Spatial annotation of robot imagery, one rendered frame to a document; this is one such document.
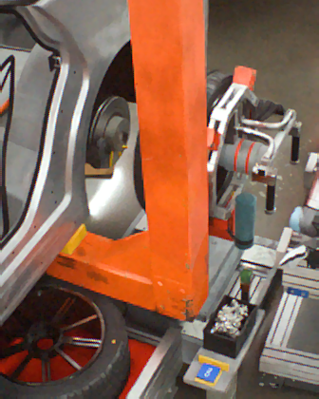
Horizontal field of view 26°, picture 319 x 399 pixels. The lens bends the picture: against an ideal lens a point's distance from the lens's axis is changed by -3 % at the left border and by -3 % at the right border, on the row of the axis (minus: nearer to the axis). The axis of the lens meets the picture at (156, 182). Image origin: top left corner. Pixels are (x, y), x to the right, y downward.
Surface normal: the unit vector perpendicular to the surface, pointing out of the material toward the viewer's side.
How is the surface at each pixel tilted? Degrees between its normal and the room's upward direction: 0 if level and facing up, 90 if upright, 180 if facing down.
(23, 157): 6
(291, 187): 0
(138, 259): 90
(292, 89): 0
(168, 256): 90
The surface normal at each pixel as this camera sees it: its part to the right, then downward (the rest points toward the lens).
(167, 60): -0.44, 0.59
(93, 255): -0.06, -0.77
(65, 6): 0.87, 0.10
